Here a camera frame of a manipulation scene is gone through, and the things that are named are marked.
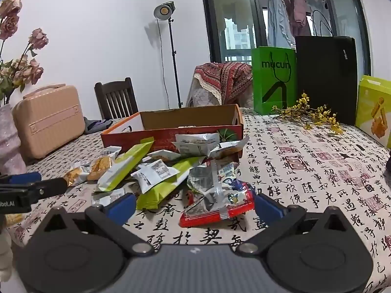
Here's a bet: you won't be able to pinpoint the dried pink flowers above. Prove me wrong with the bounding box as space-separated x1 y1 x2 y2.
0 0 49 107

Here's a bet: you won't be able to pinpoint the red cardboard box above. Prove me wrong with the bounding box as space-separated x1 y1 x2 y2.
101 104 244 159

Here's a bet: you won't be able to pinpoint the grey purple cloth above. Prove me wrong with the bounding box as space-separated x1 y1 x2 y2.
84 117 113 134

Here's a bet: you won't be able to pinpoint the light blue hanging shirt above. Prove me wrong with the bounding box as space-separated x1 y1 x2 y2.
267 0 292 48

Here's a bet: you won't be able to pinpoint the long green snack packet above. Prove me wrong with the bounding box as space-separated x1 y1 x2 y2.
136 156 208 210
97 137 155 192

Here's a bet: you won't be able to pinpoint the pink glitter vase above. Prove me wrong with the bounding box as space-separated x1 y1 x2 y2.
0 104 26 176

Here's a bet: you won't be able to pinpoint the pink ribbed suitcase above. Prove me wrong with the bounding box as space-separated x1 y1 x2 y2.
12 84 86 159

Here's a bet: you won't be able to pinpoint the pink hanging garment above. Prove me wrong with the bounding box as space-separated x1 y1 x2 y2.
289 0 312 37

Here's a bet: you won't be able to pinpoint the black paper bag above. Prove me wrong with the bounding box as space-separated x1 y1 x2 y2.
295 10 358 126

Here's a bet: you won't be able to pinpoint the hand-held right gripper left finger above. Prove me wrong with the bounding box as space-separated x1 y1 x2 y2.
41 193 155 257

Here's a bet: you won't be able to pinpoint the red-edged cartoon snack bag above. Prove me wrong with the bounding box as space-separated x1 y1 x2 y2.
179 160 255 228

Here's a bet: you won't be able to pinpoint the pile of small snack packets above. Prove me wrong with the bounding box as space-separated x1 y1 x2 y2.
92 133 249 206

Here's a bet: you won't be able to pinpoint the yellow flower branch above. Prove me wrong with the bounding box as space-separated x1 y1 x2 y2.
272 92 344 135

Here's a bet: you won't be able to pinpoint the white fluffy cloth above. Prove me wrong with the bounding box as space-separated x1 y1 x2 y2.
0 229 14 281

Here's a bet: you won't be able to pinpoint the yellow-green gift bag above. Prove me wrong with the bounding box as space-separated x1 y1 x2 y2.
355 75 391 148

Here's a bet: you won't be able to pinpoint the studio lamp on stand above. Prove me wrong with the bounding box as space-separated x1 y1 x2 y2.
153 1 184 109

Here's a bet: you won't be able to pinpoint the golden biscuit packet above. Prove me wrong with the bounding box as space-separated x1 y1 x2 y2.
64 165 92 187
88 156 118 181

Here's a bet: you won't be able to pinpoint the dark wooden chair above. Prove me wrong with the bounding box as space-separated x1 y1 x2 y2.
94 77 139 119

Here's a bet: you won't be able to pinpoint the green paper bag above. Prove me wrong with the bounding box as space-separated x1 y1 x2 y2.
251 46 297 115

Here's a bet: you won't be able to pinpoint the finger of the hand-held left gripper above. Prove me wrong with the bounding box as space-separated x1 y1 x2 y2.
0 172 42 187
29 178 68 198

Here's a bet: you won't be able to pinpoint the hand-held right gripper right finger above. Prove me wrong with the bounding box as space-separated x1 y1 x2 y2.
235 193 352 257

